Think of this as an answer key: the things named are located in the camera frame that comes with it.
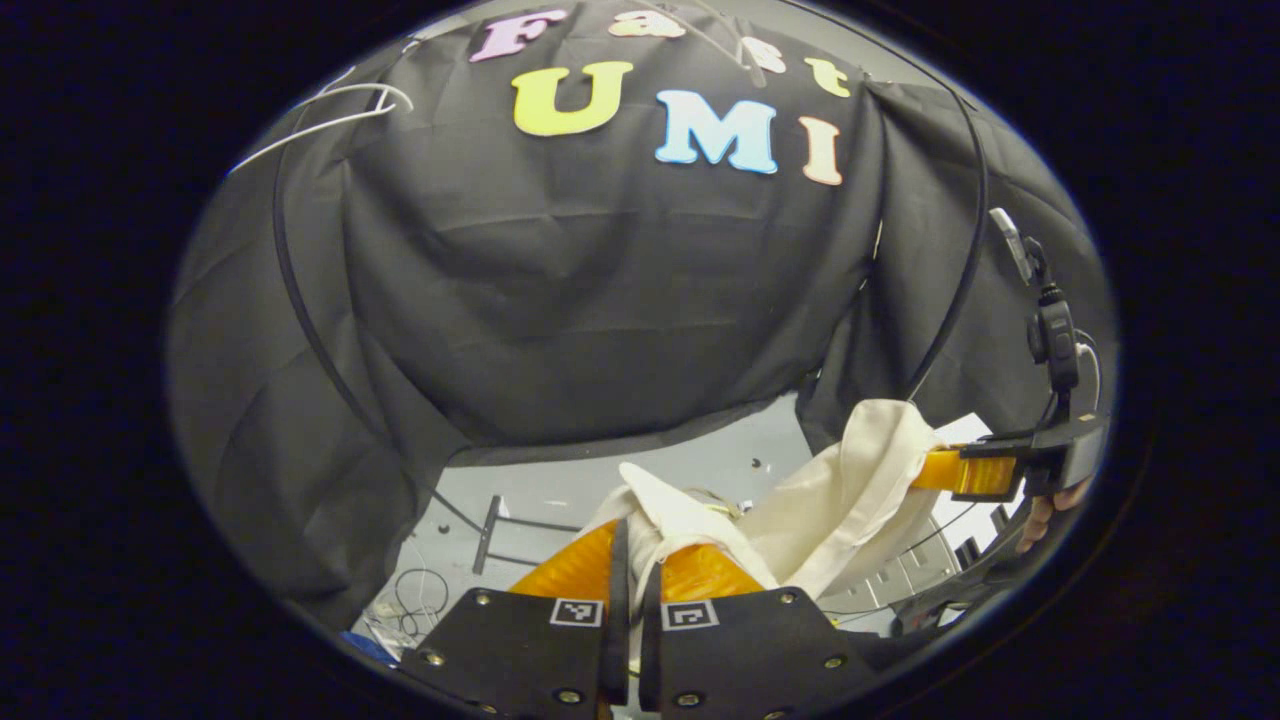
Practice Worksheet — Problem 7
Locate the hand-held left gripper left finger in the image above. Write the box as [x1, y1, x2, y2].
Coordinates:
[400, 518, 631, 720]

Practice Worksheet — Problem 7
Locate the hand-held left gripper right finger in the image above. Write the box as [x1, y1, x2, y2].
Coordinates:
[640, 540, 881, 720]

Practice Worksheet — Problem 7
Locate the cream shirt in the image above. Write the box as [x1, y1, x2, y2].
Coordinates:
[585, 400, 966, 603]

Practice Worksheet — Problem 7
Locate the white hanger with clip bar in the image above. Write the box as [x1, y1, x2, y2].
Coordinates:
[640, 0, 768, 89]

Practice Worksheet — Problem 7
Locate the black clothes rack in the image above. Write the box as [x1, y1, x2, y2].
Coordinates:
[272, 60, 991, 578]

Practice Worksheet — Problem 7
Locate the white empty hanger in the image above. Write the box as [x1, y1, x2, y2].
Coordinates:
[228, 82, 414, 176]

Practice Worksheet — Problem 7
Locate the black backdrop cloth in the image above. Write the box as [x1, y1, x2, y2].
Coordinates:
[168, 0, 1116, 631]

